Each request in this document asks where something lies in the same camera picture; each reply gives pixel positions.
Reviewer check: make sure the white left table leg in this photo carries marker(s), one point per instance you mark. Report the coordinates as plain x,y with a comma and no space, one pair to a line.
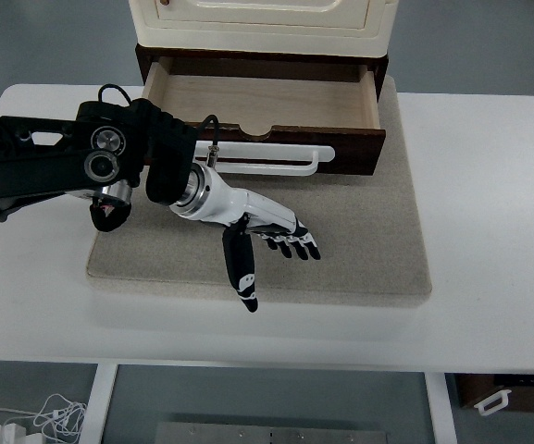
94,421

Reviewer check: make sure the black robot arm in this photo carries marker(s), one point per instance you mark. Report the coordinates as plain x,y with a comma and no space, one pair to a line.
100,156

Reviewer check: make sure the grey metal base plate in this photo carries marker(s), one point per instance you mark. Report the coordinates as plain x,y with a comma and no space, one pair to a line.
180,432

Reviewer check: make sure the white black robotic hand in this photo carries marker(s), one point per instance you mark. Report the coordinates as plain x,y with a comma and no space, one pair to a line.
209,199

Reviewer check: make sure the brown box with white handle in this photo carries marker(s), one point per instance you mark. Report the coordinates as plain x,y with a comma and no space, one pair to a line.
491,393

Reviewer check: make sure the dark wooden drawer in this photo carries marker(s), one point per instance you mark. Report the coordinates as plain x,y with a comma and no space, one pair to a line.
356,141

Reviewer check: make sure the white right table leg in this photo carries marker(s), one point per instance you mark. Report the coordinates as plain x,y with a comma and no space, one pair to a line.
440,408

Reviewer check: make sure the white power adapter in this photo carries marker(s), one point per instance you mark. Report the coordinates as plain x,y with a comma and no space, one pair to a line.
12,434

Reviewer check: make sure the white table leg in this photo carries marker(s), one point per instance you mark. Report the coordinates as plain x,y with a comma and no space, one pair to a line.
94,421
440,408

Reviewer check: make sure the beige fabric pad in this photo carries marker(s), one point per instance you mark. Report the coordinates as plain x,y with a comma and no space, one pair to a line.
367,230

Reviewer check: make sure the white drawer handle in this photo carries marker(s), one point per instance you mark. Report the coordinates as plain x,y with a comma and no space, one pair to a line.
272,159

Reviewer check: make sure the dark wooden drawer housing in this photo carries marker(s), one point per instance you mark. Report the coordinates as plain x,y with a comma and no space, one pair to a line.
260,83

